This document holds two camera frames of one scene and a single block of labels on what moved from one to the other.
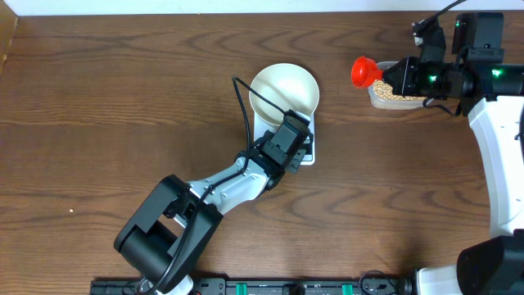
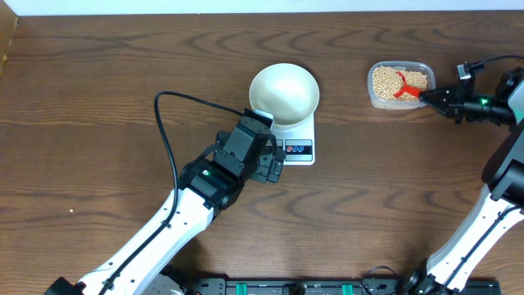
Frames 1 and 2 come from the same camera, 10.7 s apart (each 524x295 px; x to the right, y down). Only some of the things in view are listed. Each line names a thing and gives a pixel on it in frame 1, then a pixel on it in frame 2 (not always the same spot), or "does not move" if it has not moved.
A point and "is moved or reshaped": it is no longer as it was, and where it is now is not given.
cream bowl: [287, 85] does not move
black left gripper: [295, 164] to [263, 172]
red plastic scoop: [364, 72] is moved or reshaped
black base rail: [271, 287] does not move
